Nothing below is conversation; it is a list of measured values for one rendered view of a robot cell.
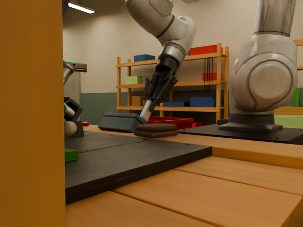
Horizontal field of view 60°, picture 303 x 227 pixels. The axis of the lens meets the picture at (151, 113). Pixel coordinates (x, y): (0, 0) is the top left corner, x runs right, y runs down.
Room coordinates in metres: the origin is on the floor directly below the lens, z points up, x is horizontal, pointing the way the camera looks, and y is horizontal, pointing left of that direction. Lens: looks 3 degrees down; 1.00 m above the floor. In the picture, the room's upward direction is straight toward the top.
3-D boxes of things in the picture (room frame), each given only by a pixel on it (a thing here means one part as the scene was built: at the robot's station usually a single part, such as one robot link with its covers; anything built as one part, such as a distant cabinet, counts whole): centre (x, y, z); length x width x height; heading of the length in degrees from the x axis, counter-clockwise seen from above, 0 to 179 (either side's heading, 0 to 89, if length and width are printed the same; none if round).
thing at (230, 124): (0.98, -0.36, 0.92); 0.22 x 0.18 x 0.06; 51
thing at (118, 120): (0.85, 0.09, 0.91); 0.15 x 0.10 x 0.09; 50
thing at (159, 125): (0.72, -0.01, 0.91); 0.10 x 0.08 x 0.03; 130
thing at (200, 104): (6.64, -0.38, 1.10); 3.01 x 0.55 x 2.20; 53
